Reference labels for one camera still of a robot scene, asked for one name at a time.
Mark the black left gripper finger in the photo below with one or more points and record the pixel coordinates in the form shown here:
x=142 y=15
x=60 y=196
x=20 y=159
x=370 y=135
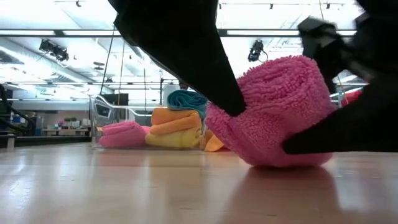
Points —
x=180 y=40

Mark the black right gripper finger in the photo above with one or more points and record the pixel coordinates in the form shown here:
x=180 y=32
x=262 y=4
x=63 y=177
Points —
x=357 y=130
x=334 y=68

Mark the blue microfiber towel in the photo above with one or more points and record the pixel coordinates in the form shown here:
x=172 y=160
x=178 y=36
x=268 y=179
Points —
x=186 y=99

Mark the pink microfiber towel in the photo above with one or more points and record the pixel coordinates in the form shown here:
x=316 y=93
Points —
x=124 y=135
x=273 y=109

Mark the orange microfiber towel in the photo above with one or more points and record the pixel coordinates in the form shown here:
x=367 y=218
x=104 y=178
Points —
x=214 y=144
x=174 y=121

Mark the yellow microfiber towel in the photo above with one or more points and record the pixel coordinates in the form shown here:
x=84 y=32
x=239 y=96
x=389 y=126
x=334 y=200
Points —
x=174 y=140

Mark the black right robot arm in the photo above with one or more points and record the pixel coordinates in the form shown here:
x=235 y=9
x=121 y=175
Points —
x=382 y=6

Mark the person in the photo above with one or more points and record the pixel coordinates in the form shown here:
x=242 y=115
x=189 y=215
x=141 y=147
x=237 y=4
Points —
x=183 y=85

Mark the black monitor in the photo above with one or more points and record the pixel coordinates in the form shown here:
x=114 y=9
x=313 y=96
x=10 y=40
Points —
x=116 y=99

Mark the clear plastic bin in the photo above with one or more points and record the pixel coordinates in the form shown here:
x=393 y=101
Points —
x=105 y=112

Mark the black overhead beam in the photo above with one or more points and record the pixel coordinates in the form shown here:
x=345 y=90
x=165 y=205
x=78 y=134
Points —
x=59 y=32

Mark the background workbench with items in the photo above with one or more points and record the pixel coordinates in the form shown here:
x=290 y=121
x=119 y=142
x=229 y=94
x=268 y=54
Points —
x=65 y=132

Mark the black ceiling camera rig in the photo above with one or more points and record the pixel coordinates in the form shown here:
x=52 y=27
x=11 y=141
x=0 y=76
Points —
x=57 y=53

